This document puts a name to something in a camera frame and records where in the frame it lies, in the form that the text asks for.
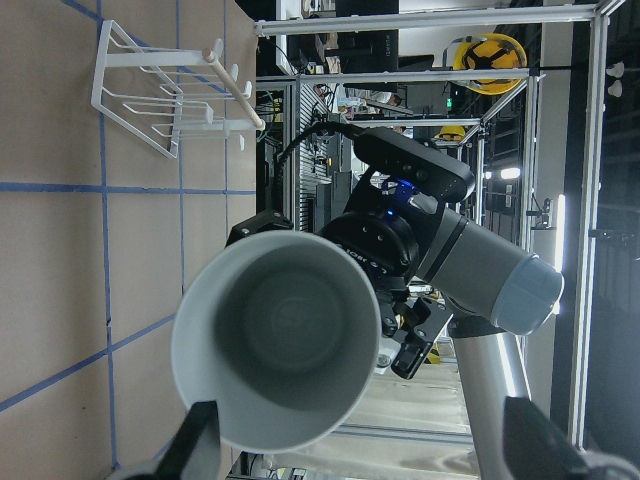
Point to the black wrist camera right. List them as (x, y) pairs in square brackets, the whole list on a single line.
[(431, 171)]

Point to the pale grey plastic cup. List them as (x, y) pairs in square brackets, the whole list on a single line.
[(281, 330)]

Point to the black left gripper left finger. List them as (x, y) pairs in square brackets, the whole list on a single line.
[(194, 453)]

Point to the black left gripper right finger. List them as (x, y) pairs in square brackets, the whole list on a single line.
[(535, 448)]

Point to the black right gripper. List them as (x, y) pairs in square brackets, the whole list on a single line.
[(388, 238)]

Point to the yellow hard hat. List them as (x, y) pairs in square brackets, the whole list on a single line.
[(489, 51)]

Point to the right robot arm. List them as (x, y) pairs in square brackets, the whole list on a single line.
[(495, 291)]

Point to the white wire cup rack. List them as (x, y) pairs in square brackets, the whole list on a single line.
[(165, 96)]

